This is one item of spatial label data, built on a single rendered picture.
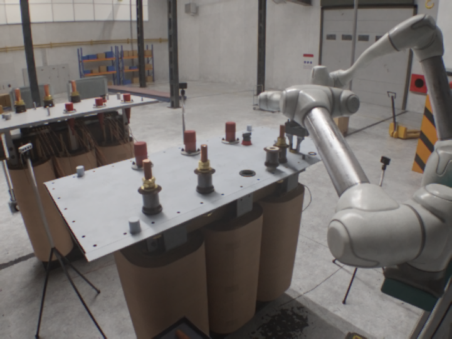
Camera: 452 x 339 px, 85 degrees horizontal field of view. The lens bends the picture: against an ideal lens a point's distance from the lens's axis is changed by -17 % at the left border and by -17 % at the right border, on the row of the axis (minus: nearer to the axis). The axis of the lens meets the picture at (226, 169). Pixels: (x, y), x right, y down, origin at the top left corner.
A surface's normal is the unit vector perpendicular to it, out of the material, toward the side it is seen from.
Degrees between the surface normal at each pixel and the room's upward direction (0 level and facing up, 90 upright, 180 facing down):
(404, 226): 42
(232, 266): 90
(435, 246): 87
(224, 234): 90
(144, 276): 90
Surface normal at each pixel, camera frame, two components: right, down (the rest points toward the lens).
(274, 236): 0.01, 0.38
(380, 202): 0.05, -0.74
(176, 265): 0.68, 0.28
